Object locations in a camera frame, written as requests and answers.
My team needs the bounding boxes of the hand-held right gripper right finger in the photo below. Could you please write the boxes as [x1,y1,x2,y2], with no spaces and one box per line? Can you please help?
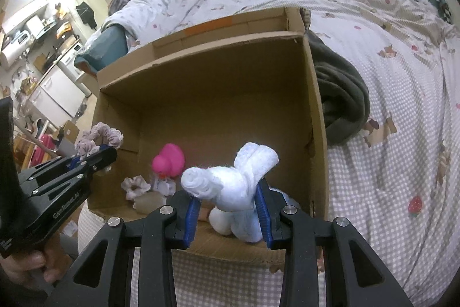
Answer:
[254,178,414,307]

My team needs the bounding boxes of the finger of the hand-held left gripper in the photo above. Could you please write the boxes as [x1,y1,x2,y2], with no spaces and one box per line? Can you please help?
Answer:
[17,147,118,186]
[32,164,113,199]

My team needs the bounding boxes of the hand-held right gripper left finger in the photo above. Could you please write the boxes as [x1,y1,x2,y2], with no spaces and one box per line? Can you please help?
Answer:
[47,191,202,307]

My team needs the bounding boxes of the pale pink scrunchie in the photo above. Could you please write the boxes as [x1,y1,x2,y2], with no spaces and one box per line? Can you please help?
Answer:
[75,122,124,159]
[121,176,152,201]

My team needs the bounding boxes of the white fluffy socks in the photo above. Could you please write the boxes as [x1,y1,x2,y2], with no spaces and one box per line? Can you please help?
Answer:
[181,142,280,213]

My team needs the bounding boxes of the pink rubber duck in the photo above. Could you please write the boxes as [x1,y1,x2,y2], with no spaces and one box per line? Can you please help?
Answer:
[152,143,186,180]

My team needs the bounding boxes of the beige soft lump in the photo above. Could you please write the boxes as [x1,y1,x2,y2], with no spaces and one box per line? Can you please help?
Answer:
[134,191,168,215]

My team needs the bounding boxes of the person's left hand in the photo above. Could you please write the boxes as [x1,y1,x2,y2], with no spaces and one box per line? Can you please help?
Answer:
[0,231,73,290]

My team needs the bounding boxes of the blue fluffy sock bundle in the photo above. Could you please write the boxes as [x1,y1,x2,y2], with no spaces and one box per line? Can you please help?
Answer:
[208,185,300,243]

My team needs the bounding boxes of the small brown cardboard box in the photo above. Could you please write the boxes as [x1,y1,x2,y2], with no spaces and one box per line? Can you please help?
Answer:
[57,120,80,157]

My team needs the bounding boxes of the pink bag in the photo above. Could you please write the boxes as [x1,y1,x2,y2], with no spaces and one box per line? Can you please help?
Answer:
[30,134,55,168]

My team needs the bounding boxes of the white cabinet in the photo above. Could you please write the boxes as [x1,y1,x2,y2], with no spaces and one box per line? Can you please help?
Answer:
[27,68,87,118]

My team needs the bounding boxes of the wooden bedside table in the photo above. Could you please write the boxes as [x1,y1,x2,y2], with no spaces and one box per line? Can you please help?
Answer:
[77,71,100,96]

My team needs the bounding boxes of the white washing machine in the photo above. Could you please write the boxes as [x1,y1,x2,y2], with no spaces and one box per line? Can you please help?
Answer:
[57,43,86,83]

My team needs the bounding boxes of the teal bed sheet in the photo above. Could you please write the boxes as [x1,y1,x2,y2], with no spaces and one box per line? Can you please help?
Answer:
[74,24,131,73]

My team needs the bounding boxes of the white rice cooker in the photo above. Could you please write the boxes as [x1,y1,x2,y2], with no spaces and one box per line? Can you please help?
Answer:
[0,30,31,67]

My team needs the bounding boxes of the white microwave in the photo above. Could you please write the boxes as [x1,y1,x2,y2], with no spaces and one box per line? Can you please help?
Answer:
[25,16,43,36]

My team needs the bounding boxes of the black hanging garment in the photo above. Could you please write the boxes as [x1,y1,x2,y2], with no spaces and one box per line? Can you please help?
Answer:
[75,1,97,29]

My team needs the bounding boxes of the dark grey blanket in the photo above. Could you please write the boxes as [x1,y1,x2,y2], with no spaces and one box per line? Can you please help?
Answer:
[304,28,371,146]

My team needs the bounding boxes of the grey patterned pillow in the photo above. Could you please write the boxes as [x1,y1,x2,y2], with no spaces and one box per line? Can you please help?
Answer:
[108,0,141,17]

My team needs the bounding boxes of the printed checkered quilt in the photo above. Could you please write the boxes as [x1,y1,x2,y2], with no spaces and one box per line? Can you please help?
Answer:
[77,0,460,307]

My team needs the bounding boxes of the black and white checkered cloth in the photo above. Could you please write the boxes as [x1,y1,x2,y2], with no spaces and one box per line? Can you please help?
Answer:
[424,0,452,24]

